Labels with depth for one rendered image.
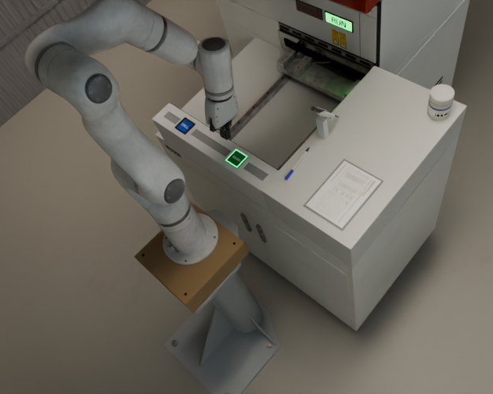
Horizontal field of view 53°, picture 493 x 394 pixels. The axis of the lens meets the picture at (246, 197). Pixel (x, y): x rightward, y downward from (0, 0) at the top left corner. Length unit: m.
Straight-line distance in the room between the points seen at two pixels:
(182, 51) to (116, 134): 0.26
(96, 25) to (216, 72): 0.39
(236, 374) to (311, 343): 0.37
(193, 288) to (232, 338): 0.90
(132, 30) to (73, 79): 0.18
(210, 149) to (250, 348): 1.05
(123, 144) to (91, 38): 0.25
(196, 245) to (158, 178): 0.39
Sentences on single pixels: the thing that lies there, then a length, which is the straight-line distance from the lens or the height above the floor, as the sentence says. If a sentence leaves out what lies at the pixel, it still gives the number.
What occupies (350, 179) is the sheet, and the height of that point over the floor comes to 0.97.
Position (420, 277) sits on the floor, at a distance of 2.47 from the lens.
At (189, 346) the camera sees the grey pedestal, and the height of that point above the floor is 0.01.
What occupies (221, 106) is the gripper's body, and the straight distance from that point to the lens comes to 1.44.
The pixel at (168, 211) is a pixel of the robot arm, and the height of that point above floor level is 1.14.
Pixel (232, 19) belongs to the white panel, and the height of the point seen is 0.87.
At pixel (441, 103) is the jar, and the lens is 1.64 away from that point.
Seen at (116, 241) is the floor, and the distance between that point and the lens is 2.86.
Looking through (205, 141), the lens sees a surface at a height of 0.96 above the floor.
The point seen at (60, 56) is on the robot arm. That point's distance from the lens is 1.07.
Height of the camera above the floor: 2.30
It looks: 57 degrees down
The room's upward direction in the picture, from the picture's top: 23 degrees counter-clockwise
